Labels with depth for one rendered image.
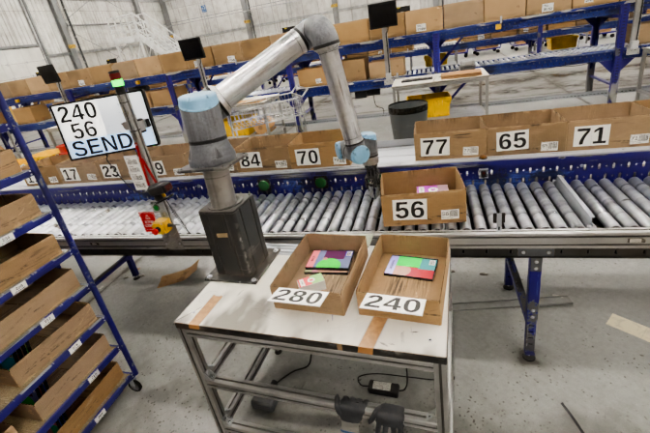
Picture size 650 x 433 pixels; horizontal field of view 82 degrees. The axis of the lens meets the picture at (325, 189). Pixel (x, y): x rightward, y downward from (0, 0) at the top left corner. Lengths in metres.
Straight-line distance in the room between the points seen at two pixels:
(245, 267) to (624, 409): 1.74
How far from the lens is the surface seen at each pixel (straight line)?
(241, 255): 1.65
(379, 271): 1.57
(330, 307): 1.40
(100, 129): 2.34
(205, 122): 1.50
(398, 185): 2.09
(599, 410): 2.22
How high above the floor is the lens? 1.68
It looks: 23 degrees down
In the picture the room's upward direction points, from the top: 10 degrees counter-clockwise
